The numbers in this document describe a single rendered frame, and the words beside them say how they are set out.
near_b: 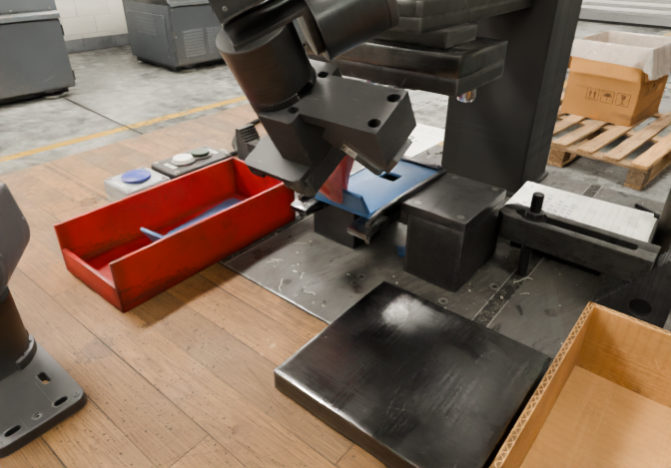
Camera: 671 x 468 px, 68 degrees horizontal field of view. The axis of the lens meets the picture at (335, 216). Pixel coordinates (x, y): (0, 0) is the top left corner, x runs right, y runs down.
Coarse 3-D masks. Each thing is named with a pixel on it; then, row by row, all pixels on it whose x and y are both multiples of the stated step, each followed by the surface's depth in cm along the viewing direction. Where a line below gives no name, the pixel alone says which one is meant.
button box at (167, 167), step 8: (256, 120) 101; (232, 144) 89; (216, 152) 80; (224, 152) 80; (232, 152) 84; (168, 160) 77; (200, 160) 77; (208, 160) 77; (216, 160) 77; (152, 168) 76; (160, 168) 75; (168, 168) 74; (176, 168) 74; (184, 168) 74; (192, 168) 74; (200, 168) 75; (168, 176) 74; (176, 176) 72
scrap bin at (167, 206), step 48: (144, 192) 61; (192, 192) 66; (240, 192) 72; (288, 192) 64; (96, 240) 58; (144, 240) 61; (192, 240) 54; (240, 240) 60; (96, 288) 52; (144, 288) 51
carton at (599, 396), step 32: (608, 320) 40; (640, 320) 39; (576, 352) 41; (608, 352) 41; (640, 352) 39; (544, 384) 33; (576, 384) 41; (608, 384) 41; (640, 384) 40; (544, 416) 37; (576, 416) 39; (608, 416) 39; (640, 416) 39; (512, 448) 29; (544, 448) 36; (576, 448) 36; (608, 448) 36; (640, 448) 36
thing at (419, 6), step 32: (416, 0) 42; (448, 0) 45; (480, 0) 50; (512, 0) 56; (384, 32) 49; (416, 32) 43; (448, 32) 45; (352, 64) 50; (384, 64) 48; (416, 64) 46; (448, 64) 44; (480, 64) 46
